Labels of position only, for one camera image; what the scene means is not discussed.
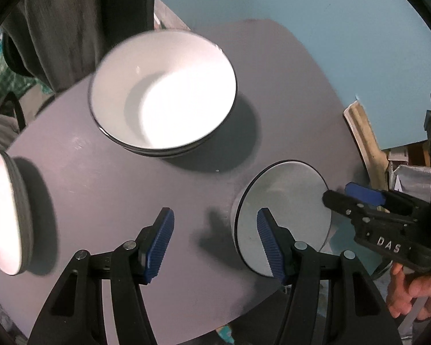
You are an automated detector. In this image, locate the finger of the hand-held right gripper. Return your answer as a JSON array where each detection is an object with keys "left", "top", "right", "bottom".
[
  {"left": 322, "top": 189, "right": 373, "bottom": 224},
  {"left": 345, "top": 183, "right": 429, "bottom": 217}
]

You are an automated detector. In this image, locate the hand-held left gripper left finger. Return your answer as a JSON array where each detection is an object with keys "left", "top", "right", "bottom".
[{"left": 28, "top": 208, "right": 175, "bottom": 345}]

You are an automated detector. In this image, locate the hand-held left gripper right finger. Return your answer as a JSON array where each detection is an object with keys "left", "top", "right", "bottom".
[{"left": 257, "top": 208, "right": 403, "bottom": 345}]

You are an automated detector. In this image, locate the white bowl with black rim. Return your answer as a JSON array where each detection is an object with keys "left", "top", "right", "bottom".
[
  {"left": 89, "top": 30, "right": 238, "bottom": 152},
  {"left": 0, "top": 148, "right": 34, "bottom": 277},
  {"left": 93, "top": 104, "right": 234, "bottom": 159}
]

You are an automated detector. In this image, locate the person's right hand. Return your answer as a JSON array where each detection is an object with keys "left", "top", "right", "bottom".
[{"left": 385, "top": 262, "right": 431, "bottom": 323}]

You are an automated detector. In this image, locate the grey storage box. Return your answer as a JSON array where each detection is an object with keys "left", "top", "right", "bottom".
[{"left": 390, "top": 164, "right": 431, "bottom": 192}]

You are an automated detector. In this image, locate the light wooden board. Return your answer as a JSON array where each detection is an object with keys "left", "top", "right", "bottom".
[{"left": 343, "top": 102, "right": 390, "bottom": 189}]

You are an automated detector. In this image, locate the green checkered cloth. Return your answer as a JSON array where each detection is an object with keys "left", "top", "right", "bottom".
[{"left": 0, "top": 32, "right": 33, "bottom": 94}]

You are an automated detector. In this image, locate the dark fleece garment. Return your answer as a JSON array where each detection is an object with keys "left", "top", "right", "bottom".
[{"left": 2, "top": 0, "right": 110, "bottom": 94}]

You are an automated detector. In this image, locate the black office chair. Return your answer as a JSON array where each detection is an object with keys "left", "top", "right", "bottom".
[{"left": 0, "top": 0, "right": 156, "bottom": 144}]

